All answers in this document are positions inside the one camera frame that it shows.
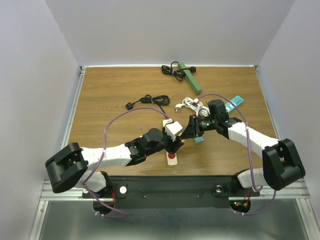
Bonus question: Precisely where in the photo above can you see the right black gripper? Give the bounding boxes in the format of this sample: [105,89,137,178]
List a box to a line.
[179,114,218,139]

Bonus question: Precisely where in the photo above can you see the teal cube plug adapter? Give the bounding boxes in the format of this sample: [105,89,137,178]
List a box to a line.
[194,136,204,144]

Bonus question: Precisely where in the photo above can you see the beige power strip red sockets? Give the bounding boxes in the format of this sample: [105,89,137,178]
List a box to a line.
[161,118,179,168]

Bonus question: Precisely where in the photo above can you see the teal power strip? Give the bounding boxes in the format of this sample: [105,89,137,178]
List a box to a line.
[225,95,244,113]

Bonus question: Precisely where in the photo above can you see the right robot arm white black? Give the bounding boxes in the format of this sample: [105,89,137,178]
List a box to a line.
[181,99,306,195]

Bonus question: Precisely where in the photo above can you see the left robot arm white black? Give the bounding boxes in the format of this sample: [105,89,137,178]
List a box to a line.
[45,124,183,197]

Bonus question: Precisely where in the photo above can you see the green power strip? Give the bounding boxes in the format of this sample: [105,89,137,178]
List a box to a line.
[177,61,202,95]

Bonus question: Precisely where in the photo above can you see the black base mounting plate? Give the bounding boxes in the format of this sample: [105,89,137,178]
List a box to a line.
[96,175,259,209]

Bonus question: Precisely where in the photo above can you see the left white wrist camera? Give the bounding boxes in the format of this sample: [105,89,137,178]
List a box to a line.
[163,119,183,141]

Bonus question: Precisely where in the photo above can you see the white coiled cord with plug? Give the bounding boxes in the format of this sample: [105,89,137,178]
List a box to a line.
[174,96,212,117]

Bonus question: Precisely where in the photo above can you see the black power strip cord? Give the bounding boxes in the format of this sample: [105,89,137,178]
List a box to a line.
[124,94,171,118]

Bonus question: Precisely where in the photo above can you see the black coiled cord with plug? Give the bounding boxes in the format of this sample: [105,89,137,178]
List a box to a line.
[161,61,198,82]

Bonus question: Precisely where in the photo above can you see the aluminium frame rail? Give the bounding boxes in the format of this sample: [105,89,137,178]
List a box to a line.
[28,65,87,240]

